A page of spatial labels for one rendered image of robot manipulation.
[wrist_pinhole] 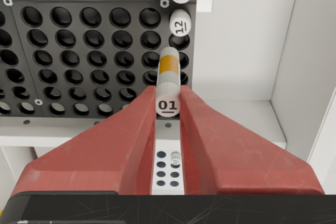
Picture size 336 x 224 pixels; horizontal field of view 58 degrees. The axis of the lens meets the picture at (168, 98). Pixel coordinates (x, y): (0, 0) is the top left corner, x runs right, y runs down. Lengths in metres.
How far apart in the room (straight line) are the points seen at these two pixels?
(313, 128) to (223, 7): 0.11
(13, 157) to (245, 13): 0.37
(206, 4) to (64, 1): 0.10
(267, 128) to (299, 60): 0.06
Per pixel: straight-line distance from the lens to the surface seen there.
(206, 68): 0.28
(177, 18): 0.18
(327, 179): 0.54
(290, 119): 0.26
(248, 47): 0.27
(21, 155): 0.51
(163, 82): 0.15
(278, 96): 0.29
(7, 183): 0.49
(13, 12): 0.21
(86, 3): 0.19
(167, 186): 0.45
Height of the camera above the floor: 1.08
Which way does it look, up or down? 55 degrees down
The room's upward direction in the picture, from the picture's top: 177 degrees counter-clockwise
